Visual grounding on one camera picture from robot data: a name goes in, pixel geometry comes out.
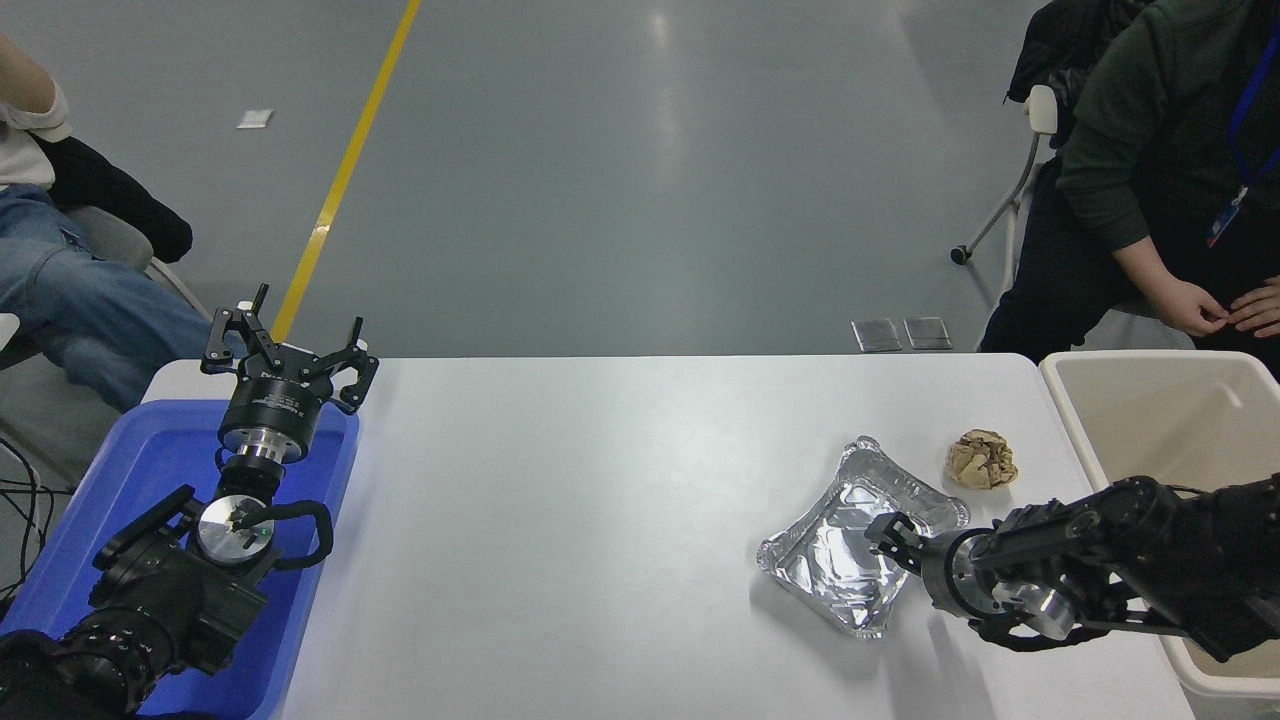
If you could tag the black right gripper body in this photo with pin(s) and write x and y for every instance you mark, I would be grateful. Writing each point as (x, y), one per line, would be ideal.
(942, 575)

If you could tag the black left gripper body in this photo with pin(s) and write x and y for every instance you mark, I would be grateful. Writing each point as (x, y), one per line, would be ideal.
(275, 400)

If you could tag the silver foil tray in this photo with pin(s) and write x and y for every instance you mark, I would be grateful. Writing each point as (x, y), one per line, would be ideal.
(830, 560)

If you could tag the standing person's right forearm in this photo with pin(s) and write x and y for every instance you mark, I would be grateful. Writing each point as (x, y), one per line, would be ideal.
(1145, 265)

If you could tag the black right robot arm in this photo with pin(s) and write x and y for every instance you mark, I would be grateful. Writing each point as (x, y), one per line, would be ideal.
(1150, 540)

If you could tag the seated person's forearm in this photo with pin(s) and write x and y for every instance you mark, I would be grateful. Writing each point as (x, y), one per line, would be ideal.
(20, 80)

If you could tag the grey metal floor plate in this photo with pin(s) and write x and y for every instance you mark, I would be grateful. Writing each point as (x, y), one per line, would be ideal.
(876, 335)
(928, 333)

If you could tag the standing person's right hand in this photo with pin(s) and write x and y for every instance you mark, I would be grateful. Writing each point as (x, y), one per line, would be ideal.
(1192, 305)

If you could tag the standing person's left hand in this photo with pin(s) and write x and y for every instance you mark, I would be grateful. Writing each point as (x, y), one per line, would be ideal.
(1260, 310)

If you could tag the crumpled tan paper ball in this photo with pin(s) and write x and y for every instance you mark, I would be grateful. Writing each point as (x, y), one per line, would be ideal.
(980, 460)

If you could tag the blue plastic tray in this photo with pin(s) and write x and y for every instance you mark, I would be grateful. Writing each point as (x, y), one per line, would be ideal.
(130, 470)

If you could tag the seated person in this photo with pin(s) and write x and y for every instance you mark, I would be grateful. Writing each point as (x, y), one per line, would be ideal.
(80, 300)

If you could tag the black jacket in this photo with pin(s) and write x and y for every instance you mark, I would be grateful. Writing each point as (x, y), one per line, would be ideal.
(1060, 40)
(110, 195)

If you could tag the white paper scrap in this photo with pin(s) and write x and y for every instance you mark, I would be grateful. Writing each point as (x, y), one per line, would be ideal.
(254, 118)

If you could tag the large pale plastic bin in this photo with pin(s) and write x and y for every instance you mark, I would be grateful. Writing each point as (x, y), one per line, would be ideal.
(1150, 420)

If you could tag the white wheeled chair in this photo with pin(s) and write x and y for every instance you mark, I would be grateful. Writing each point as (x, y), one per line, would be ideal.
(1015, 190)

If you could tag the standing person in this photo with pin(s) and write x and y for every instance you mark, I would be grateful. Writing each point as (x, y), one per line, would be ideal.
(1150, 120)

